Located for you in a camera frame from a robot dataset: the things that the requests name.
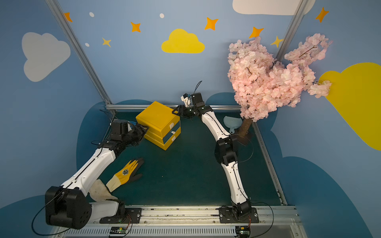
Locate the yellow drawer cabinet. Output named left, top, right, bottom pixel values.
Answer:
left=136, top=101, right=181, bottom=150

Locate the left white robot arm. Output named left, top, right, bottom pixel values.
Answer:
left=45, top=120, right=148, bottom=230

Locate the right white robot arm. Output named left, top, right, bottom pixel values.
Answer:
left=172, top=105, right=252, bottom=220

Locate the yellow black work glove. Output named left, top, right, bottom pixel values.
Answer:
left=106, top=158, right=145, bottom=192

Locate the light blue dustpan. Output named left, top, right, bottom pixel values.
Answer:
left=223, top=116, right=243, bottom=134

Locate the pink cherry blossom tree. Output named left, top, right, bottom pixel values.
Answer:
left=228, top=33, right=332, bottom=137

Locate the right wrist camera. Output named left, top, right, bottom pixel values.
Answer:
left=181, top=93, right=205, bottom=107

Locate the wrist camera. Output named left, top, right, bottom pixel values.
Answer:
left=181, top=93, right=205, bottom=107
left=109, top=119, right=129, bottom=141

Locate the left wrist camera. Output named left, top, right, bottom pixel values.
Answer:
left=109, top=119, right=129, bottom=141

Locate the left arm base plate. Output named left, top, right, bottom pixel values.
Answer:
left=99, top=208, right=142, bottom=224

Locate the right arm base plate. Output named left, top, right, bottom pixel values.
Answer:
left=218, top=206, right=260, bottom=224

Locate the aluminium rail base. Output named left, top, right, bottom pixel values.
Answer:
left=52, top=203, right=307, bottom=238

